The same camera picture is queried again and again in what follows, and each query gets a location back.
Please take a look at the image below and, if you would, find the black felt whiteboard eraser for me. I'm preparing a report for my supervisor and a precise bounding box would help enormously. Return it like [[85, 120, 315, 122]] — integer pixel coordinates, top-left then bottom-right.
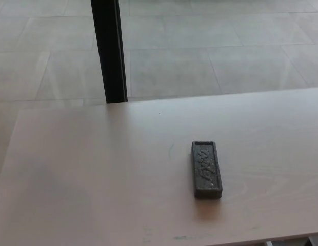
[[191, 140, 224, 200]]

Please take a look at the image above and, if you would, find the black metal window frame post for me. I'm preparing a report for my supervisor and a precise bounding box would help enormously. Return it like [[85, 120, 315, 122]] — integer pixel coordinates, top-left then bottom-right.
[[91, 0, 128, 104]]

